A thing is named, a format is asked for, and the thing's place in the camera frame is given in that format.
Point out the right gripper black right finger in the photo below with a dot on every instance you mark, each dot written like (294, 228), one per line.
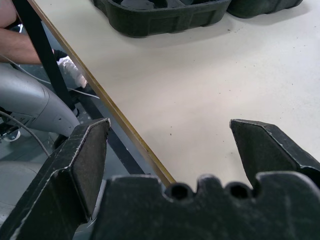
(265, 150)

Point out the person's white gloved hand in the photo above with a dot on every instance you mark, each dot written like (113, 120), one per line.
(73, 71)

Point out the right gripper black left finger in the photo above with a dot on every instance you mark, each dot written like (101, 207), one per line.
(62, 175)

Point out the black metal table frame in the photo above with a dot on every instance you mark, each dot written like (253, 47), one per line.
(42, 47)

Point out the black orange tool case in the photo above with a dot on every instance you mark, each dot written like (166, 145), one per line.
(160, 20)

